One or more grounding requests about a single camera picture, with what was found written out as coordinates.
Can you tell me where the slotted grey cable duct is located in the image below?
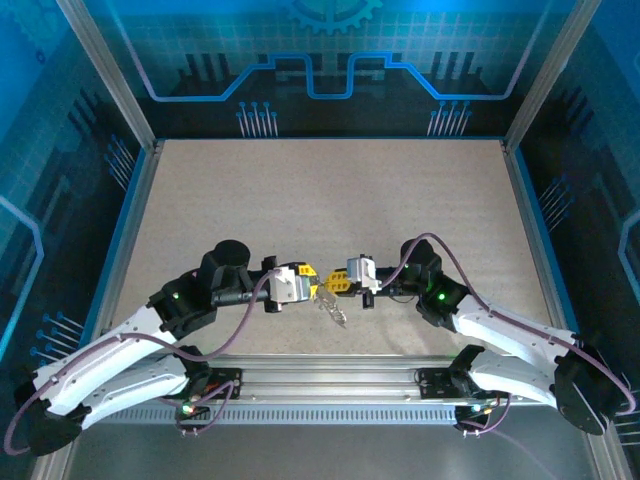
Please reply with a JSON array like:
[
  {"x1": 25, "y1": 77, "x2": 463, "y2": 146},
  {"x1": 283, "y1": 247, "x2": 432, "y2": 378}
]
[{"x1": 99, "y1": 407, "x2": 459, "y2": 426}]

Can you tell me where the aluminium side rail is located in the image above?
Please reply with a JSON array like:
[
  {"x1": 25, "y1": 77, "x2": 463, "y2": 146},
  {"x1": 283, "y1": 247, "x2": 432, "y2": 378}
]
[
  {"x1": 501, "y1": 141, "x2": 576, "y2": 346},
  {"x1": 97, "y1": 142, "x2": 164, "y2": 341}
]

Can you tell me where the aluminium frame post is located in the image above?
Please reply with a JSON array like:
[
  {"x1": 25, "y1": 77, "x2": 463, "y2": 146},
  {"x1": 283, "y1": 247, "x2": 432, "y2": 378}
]
[
  {"x1": 54, "y1": 0, "x2": 161, "y2": 151},
  {"x1": 504, "y1": 0, "x2": 601, "y2": 151}
]

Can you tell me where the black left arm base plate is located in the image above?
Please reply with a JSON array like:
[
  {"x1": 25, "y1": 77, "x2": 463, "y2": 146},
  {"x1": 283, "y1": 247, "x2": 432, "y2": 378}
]
[{"x1": 199, "y1": 367, "x2": 245, "y2": 401}]

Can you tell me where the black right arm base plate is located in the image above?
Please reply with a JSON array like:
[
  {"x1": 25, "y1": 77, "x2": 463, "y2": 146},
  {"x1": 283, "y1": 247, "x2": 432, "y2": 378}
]
[{"x1": 417, "y1": 367, "x2": 481, "y2": 401}]

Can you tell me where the small green LED board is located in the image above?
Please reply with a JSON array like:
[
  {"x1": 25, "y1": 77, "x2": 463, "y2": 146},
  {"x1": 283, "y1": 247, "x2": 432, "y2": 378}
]
[
  {"x1": 455, "y1": 399, "x2": 501, "y2": 424},
  {"x1": 175, "y1": 398, "x2": 212, "y2": 422}
]

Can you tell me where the long aluminium mounting rail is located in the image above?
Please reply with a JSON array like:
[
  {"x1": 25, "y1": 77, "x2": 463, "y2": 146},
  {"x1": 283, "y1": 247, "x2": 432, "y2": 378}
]
[{"x1": 149, "y1": 352, "x2": 556, "y2": 401}]

